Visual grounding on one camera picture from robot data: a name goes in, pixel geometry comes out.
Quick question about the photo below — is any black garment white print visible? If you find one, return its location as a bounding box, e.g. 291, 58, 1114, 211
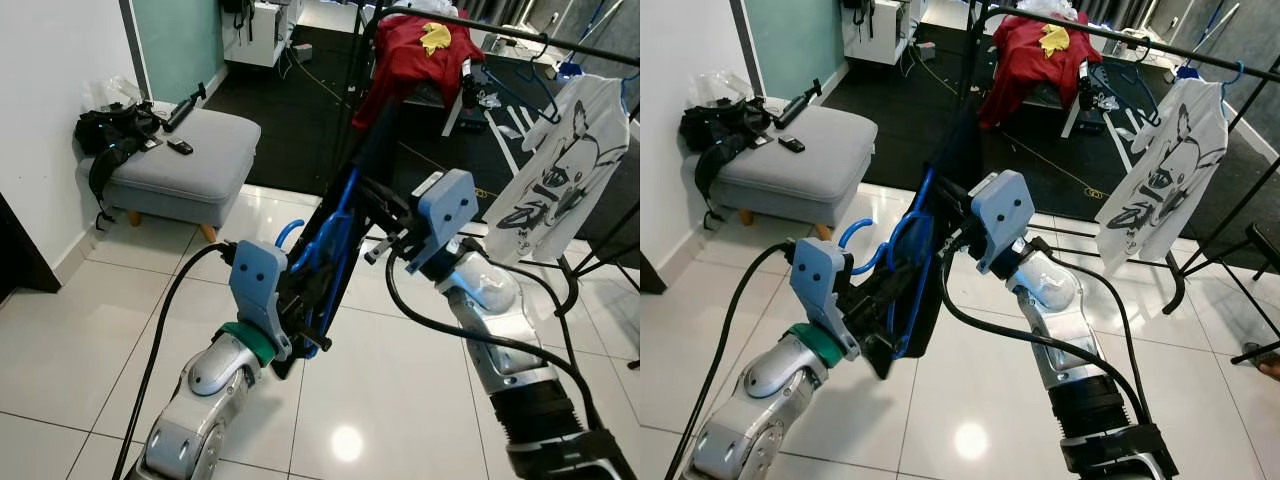
268, 95, 403, 383
858, 98, 989, 383

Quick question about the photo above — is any black floor mat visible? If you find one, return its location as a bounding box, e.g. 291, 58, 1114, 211
820, 22, 1280, 251
203, 22, 641, 273

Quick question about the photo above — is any red t-shirt yellow print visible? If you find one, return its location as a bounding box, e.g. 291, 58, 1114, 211
352, 15, 488, 133
978, 15, 1103, 131

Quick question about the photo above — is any white printed t-shirt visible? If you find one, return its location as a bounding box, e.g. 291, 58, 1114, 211
485, 75, 633, 264
1095, 78, 1231, 278

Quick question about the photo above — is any black handheld stick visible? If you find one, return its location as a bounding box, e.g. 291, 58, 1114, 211
775, 78, 824, 131
162, 82, 209, 134

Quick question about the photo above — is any white shelf unit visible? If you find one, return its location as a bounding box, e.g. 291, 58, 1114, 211
840, 0, 919, 67
220, 0, 303, 69

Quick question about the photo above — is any black clothes rack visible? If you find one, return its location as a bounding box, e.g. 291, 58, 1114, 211
955, 3, 1280, 366
328, 3, 641, 306

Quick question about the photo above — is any black door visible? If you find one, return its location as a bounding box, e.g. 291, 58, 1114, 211
640, 253, 668, 297
0, 193, 63, 297

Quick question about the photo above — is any clear plastic bag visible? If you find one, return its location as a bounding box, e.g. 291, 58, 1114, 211
85, 73, 148, 113
700, 68, 763, 106

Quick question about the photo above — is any black folding chair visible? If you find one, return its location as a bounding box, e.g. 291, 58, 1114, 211
1243, 220, 1280, 263

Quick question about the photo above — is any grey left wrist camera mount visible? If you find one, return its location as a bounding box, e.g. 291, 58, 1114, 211
228, 238, 294, 363
790, 236, 861, 363

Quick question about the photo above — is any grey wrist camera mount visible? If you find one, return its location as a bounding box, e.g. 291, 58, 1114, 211
968, 168, 1037, 278
228, 238, 294, 363
790, 236, 861, 363
413, 168, 480, 276

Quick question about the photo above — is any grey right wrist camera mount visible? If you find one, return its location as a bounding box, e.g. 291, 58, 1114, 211
968, 168, 1037, 278
413, 168, 480, 276

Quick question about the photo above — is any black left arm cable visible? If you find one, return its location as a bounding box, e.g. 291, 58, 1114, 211
665, 240, 796, 480
110, 240, 236, 480

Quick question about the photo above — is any white frame workout bench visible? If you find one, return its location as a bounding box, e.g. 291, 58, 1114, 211
1060, 58, 1138, 141
440, 55, 513, 138

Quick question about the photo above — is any black strap bag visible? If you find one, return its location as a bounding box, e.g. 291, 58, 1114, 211
74, 95, 169, 233
680, 98, 779, 233

